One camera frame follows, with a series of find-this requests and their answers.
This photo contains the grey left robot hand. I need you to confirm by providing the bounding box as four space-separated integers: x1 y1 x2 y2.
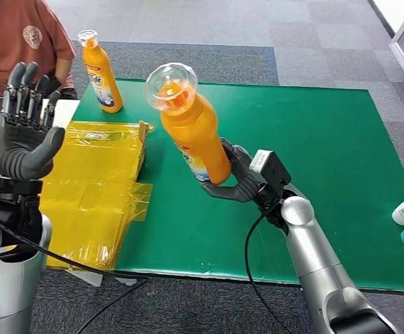
0 61 66 182

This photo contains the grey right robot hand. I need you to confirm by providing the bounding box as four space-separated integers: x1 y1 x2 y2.
200 138 260 204

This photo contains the orange detergent bottle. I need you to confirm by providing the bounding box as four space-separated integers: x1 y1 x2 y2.
145 62 232 186
77 29 123 114

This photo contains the black handheld device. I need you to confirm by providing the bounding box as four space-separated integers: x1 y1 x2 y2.
43 76 63 97

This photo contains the green table mat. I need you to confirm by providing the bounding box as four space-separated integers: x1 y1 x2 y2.
72 79 404 295

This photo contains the seated person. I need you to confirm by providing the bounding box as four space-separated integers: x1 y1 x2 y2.
0 0 77 100

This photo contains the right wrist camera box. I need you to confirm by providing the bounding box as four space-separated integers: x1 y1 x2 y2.
249 150 293 208

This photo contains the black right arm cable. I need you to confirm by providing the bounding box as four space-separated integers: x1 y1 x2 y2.
244 212 293 334

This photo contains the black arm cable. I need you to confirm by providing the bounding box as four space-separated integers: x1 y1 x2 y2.
244 212 293 334
0 202 151 334

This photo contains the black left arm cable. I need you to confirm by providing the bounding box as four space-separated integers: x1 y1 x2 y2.
0 202 151 334

